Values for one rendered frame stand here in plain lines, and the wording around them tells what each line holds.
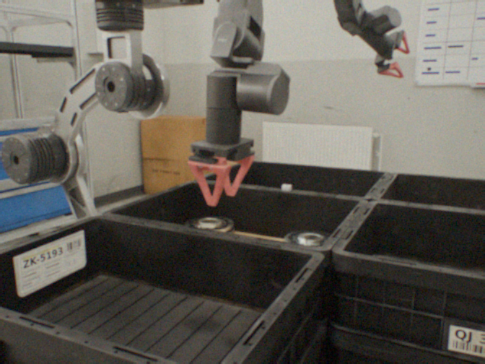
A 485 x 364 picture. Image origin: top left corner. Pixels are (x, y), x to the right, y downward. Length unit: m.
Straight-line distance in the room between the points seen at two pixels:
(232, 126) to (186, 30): 4.15
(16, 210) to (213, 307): 2.30
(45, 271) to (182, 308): 0.21
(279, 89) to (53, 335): 0.42
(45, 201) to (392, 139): 2.65
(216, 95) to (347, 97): 3.33
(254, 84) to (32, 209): 2.41
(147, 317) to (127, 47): 0.88
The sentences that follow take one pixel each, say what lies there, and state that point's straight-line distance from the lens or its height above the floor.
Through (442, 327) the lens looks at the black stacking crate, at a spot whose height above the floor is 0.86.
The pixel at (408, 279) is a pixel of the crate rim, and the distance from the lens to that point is 0.60.
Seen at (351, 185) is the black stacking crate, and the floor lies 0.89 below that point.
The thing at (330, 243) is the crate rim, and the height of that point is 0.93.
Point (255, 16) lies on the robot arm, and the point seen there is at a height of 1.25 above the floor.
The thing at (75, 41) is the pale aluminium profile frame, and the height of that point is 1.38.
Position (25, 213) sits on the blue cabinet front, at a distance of 2.93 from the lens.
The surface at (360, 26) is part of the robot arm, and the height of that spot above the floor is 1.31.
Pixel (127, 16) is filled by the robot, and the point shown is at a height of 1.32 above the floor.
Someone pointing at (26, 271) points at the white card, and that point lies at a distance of 0.70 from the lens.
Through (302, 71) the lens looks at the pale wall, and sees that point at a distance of 4.14.
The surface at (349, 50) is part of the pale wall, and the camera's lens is 3.99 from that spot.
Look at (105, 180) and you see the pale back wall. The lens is 4.43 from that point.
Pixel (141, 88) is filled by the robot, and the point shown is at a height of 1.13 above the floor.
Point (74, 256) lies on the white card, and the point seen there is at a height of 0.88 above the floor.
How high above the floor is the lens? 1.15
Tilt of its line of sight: 13 degrees down
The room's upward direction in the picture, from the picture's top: straight up
